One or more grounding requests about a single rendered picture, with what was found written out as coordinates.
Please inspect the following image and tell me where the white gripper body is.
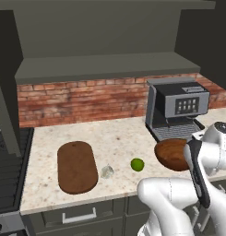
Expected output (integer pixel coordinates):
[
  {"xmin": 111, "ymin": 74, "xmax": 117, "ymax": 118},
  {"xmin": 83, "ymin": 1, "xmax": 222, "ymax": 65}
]
[{"xmin": 191, "ymin": 130, "xmax": 208, "ymax": 143}]

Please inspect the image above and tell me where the brown wooden bowl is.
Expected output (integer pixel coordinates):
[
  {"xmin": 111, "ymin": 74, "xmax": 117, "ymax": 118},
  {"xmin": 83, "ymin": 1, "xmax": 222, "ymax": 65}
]
[{"xmin": 153, "ymin": 137, "xmax": 191, "ymax": 172}]

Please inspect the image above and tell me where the green lime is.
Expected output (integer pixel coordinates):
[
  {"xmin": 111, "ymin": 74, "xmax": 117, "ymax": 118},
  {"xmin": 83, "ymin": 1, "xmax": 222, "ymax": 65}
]
[{"xmin": 130, "ymin": 158, "xmax": 146, "ymax": 172}]

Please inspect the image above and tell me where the pale garlic bulb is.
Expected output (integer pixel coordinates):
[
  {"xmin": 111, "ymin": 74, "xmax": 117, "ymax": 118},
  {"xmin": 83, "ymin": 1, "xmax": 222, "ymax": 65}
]
[{"xmin": 101, "ymin": 164, "xmax": 115, "ymax": 180}]

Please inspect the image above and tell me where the grey base cabinet door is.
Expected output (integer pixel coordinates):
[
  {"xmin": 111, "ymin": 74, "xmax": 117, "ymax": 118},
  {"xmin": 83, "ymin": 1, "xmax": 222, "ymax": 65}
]
[{"xmin": 125, "ymin": 195, "xmax": 155, "ymax": 236}]

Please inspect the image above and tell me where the brown wooden cutting board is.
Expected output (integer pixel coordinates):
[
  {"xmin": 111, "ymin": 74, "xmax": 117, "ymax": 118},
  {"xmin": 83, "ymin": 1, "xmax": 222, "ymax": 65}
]
[{"xmin": 56, "ymin": 140, "xmax": 100, "ymax": 195}]

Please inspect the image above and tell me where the dark grey cabinet side panel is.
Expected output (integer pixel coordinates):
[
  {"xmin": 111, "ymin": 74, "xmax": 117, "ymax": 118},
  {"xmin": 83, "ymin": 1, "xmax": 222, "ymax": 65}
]
[{"xmin": 0, "ymin": 0, "xmax": 25, "ymax": 159}]

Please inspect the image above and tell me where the grey black coffee machine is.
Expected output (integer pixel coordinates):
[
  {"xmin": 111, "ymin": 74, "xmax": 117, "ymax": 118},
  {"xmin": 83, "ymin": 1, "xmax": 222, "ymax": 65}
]
[{"xmin": 144, "ymin": 77, "xmax": 211, "ymax": 143}]

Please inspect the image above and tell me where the grey drawer front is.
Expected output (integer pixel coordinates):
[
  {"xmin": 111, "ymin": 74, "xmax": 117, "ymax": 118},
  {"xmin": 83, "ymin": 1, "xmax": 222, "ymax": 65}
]
[{"xmin": 27, "ymin": 197, "xmax": 126, "ymax": 230}]

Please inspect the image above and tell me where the black stove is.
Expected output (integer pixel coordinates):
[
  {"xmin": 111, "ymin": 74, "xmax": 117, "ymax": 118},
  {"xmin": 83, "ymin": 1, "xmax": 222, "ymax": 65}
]
[{"xmin": 0, "ymin": 121, "xmax": 35, "ymax": 236}]

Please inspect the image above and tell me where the white cabinet door handle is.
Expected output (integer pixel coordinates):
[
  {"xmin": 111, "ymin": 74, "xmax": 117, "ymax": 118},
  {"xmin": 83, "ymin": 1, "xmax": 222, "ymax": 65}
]
[{"xmin": 191, "ymin": 205, "xmax": 211, "ymax": 232}]

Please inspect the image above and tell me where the dark grey wall cabinet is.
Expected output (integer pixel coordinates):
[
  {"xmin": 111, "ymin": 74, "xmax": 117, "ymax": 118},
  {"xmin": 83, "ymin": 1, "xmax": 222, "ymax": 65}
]
[{"xmin": 174, "ymin": 0, "xmax": 226, "ymax": 94}]

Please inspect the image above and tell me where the grey open wall cabinet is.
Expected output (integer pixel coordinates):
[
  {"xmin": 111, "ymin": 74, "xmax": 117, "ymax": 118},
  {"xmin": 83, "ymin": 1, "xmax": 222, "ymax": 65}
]
[{"xmin": 0, "ymin": 0, "xmax": 217, "ymax": 86}]

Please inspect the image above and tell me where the white drawer handle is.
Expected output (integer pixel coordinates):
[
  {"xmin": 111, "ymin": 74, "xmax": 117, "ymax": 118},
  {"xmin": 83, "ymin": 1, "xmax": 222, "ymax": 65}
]
[{"xmin": 61, "ymin": 206, "xmax": 98, "ymax": 225}]

